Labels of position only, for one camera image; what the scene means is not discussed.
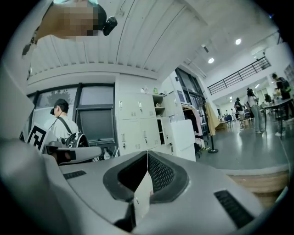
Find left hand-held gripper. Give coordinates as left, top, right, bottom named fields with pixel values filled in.
left=19, top=123, right=102, bottom=165

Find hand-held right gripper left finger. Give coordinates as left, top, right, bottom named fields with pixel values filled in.
left=102, top=151, right=148, bottom=202

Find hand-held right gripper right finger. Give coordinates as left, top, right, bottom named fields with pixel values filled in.
left=148, top=151, right=190, bottom=203

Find white paper tag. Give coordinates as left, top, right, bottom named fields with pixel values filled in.
left=134, top=150, right=153, bottom=219

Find cream locker door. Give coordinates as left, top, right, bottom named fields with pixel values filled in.
left=160, top=117, right=173, bottom=145
left=163, top=91, right=184, bottom=118

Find cream metal locker cabinet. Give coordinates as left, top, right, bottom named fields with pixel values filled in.
left=115, top=91, right=184, bottom=157

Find black backpack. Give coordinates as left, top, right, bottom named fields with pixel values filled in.
left=61, top=132, right=90, bottom=148

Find black monitor screen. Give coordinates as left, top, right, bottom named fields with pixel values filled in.
left=77, top=108, right=115, bottom=142

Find white side cabinet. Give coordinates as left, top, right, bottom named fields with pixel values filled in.
left=170, top=118, right=197, bottom=162

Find pink hanging clothes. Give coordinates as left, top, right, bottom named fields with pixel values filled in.
left=192, top=109, right=204, bottom=140

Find yellow hanging coat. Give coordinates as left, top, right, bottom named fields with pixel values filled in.
left=204, top=102, right=221, bottom=136

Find wooden table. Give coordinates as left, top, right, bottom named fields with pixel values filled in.
left=226, top=164, right=289, bottom=208

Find black balcony railing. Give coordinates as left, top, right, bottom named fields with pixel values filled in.
left=207, top=56, right=271, bottom=96

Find black framed table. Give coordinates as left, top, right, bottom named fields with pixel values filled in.
left=262, top=98, right=294, bottom=133

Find person's head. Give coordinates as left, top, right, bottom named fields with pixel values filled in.
left=36, top=0, right=107, bottom=42

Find black stanchion post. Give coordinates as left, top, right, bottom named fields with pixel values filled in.
left=207, top=134, right=219, bottom=154

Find black head-mounted camera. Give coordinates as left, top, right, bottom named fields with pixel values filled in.
left=102, top=15, right=118, bottom=37

